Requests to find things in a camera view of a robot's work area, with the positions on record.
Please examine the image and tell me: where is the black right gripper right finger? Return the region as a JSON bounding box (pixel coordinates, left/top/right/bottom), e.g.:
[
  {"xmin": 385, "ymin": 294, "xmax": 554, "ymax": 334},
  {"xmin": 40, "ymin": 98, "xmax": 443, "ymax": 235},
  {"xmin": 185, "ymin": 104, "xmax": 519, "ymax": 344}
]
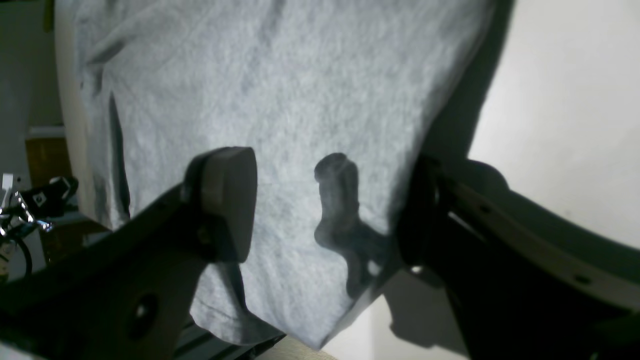
[{"xmin": 397, "ymin": 156, "xmax": 639, "ymax": 360}]

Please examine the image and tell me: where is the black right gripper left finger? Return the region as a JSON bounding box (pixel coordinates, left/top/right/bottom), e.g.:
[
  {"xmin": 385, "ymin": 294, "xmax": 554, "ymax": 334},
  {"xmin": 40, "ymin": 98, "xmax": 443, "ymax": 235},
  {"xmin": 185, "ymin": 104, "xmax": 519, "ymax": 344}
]
[{"xmin": 1, "ymin": 146, "xmax": 258, "ymax": 360}]

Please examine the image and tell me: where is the grey t-shirt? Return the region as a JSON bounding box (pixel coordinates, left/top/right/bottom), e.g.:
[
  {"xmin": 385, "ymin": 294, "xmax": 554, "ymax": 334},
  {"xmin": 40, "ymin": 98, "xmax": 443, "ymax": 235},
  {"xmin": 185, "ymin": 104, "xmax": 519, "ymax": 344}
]
[{"xmin": 65, "ymin": 0, "xmax": 497, "ymax": 349}]

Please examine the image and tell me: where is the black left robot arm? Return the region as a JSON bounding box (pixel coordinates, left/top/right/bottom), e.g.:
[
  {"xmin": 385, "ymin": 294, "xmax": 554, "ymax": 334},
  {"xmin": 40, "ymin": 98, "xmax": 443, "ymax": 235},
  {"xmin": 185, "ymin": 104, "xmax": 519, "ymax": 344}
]
[{"xmin": 1, "ymin": 176, "xmax": 79, "ymax": 282}]

